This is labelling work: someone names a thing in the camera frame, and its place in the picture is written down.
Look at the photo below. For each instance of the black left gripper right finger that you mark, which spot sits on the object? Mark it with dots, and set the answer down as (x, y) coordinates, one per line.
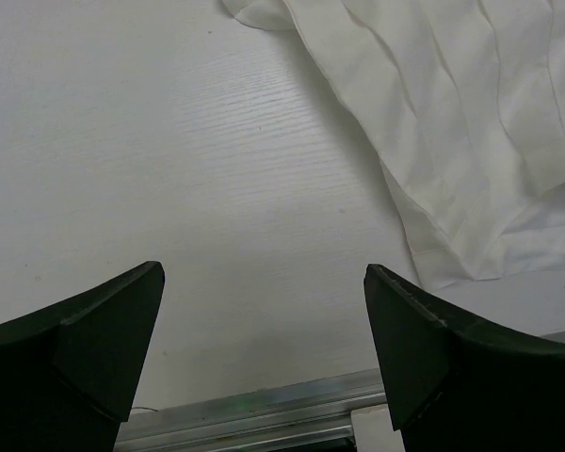
(456, 381)

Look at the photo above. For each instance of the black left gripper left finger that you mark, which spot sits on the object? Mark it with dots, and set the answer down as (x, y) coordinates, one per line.
(69, 372)

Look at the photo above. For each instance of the white pleated skirt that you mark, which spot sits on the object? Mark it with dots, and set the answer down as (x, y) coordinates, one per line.
(464, 103)

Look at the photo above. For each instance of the aluminium table edge rail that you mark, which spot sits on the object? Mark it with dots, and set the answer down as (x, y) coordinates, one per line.
(312, 412)

